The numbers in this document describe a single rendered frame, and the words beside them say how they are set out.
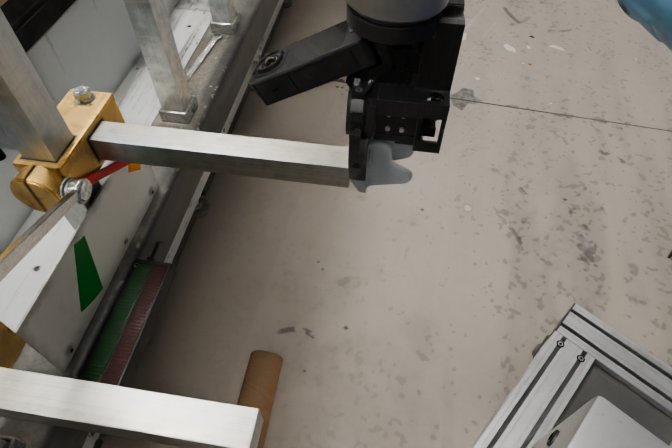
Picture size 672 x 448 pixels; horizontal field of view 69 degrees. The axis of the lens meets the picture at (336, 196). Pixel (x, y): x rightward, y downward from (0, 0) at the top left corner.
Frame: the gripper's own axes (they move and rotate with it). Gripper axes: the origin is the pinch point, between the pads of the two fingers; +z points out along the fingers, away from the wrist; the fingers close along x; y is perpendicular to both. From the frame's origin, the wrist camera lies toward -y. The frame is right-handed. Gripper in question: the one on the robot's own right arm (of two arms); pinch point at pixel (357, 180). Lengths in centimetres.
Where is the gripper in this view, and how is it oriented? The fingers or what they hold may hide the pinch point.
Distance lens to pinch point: 51.0
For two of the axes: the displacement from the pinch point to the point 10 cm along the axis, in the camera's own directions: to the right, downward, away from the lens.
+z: 0.0, 6.4, 7.7
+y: 9.9, 1.2, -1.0
